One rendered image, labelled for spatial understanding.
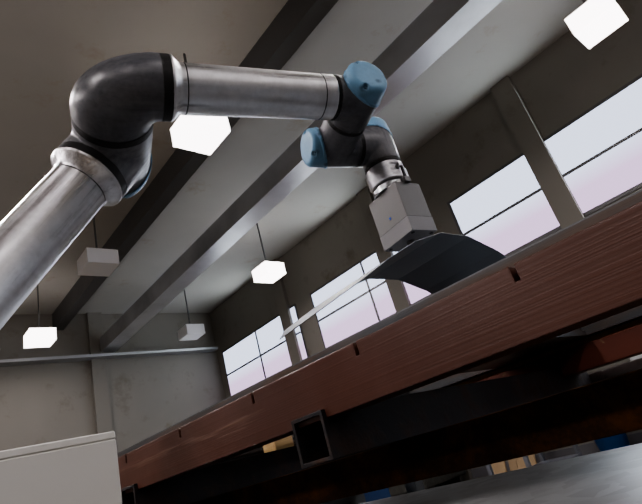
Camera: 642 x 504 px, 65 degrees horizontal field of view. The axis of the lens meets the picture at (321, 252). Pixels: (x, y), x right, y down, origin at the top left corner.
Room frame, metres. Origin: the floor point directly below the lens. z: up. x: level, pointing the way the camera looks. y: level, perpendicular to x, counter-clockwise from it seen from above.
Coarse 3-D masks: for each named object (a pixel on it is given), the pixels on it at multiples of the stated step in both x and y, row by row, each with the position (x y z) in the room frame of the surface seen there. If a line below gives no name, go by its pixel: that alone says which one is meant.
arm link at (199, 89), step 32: (96, 64) 0.52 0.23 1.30; (128, 64) 0.51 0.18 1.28; (160, 64) 0.52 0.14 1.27; (192, 64) 0.55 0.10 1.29; (352, 64) 0.65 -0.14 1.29; (96, 96) 0.52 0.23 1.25; (128, 96) 0.52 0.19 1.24; (160, 96) 0.54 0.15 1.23; (192, 96) 0.56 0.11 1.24; (224, 96) 0.58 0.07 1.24; (256, 96) 0.60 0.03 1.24; (288, 96) 0.62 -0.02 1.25; (320, 96) 0.65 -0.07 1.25; (352, 96) 0.67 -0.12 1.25; (96, 128) 0.55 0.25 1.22; (128, 128) 0.56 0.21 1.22; (352, 128) 0.73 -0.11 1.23
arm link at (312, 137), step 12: (324, 120) 0.75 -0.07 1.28; (312, 132) 0.77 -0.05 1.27; (324, 132) 0.76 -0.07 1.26; (336, 132) 0.74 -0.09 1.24; (312, 144) 0.77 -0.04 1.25; (324, 144) 0.78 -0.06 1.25; (336, 144) 0.77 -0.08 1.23; (348, 144) 0.77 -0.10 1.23; (360, 144) 0.81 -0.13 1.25; (312, 156) 0.79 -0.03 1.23; (324, 156) 0.79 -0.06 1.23; (336, 156) 0.80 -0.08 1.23; (348, 156) 0.81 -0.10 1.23; (360, 156) 0.83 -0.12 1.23; (324, 168) 0.83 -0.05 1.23
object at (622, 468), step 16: (624, 448) 0.37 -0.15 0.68; (640, 448) 0.35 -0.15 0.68; (544, 464) 0.41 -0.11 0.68; (560, 464) 0.39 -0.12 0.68; (576, 464) 0.36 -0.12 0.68; (592, 464) 0.34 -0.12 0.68; (608, 464) 0.32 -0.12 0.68; (624, 464) 0.31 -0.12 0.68; (640, 464) 0.29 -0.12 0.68; (480, 480) 0.43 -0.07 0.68; (496, 480) 0.40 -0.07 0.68; (512, 480) 0.38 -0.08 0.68; (528, 480) 0.35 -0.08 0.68; (544, 480) 0.33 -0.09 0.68; (560, 480) 0.31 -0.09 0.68; (576, 480) 0.30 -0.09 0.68; (592, 480) 0.28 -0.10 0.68; (608, 480) 0.27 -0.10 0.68; (624, 480) 0.26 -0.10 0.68; (640, 480) 0.25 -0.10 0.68; (400, 496) 0.49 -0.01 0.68; (416, 496) 0.45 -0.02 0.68; (432, 496) 0.42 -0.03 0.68; (448, 496) 0.39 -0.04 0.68; (464, 496) 0.37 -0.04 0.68; (480, 496) 0.34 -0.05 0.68; (496, 496) 0.33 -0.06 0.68; (512, 496) 0.31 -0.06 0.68; (528, 496) 0.29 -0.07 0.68; (544, 496) 0.28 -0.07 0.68; (560, 496) 0.27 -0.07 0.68; (576, 496) 0.26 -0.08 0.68; (592, 496) 0.25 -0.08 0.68; (608, 496) 0.24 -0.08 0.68; (624, 496) 0.23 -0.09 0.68; (640, 496) 0.22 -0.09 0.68
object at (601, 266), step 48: (576, 240) 0.36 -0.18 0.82; (624, 240) 0.34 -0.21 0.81; (480, 288) 0.41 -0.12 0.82; (528, 288) 0.39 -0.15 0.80; (576, 288) 0.37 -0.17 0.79; (624, 288) 0.35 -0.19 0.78; (384, 336) 0.48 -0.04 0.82; (432, 336) 0.45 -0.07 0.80; (480, 336) 0.42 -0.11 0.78; (528, 336) 0.40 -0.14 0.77; (288, 384) 0.58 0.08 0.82; (336, 384) 0.53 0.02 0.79; (384, 384) 0.50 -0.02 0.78; (192, 432) 0.72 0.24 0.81; (240, 432) 0.65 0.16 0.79; (288, 432) 0.60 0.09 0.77; (144, 480) 0.82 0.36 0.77
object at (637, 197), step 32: (640, 192) 0.36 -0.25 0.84; (576, 224) 0.40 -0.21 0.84; (512, 256) 0.43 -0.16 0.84; (448, 288) 0.48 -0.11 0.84; (384, 320) 0.53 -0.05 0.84; (608, 320) 1.00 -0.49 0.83; (320, 352) 0.60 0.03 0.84; (256, 384) 0.69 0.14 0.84; (448, 384) 1.23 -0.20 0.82; (192, 416) 0.80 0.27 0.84; (128, 448) 0.94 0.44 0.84; (256, 448) 1.46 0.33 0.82
